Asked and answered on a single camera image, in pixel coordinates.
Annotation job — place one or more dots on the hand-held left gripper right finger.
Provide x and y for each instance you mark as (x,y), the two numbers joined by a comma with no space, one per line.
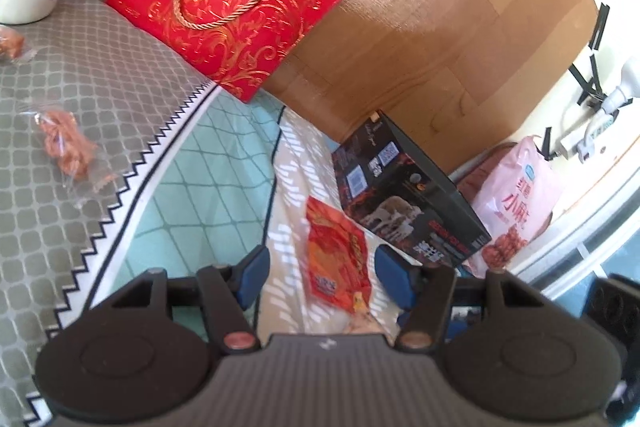
(390,272)

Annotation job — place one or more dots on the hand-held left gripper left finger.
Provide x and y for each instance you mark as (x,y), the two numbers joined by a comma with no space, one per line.
(252,274)

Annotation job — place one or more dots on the red orange snack packet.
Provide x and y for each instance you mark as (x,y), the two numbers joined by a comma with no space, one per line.
(335,252)

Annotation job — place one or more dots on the black sheep print box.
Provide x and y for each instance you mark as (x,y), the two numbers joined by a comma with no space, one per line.
(400,187)

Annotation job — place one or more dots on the patterned bed sheet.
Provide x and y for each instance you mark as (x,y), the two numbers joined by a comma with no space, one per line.
(165,187)

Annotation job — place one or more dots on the pink twist snack bag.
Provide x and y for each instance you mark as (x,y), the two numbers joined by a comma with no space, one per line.
(515,202)

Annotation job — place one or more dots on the wrapped fried twist snack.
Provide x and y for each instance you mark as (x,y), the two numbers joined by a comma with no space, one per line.
(10,44)
(65,147)

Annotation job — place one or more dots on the white power strip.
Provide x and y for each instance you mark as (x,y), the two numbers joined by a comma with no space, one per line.
(587,139)

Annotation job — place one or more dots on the wooden headboard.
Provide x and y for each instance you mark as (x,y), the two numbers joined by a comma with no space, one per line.
(450,37)

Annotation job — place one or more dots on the red gold gift box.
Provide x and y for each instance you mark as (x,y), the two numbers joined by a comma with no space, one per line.
(225,7)

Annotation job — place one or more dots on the black tape strip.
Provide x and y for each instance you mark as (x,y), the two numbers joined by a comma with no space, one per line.
(590,82)
(600,27)

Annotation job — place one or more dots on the white window frame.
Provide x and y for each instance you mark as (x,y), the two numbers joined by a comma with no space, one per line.
(575,237)

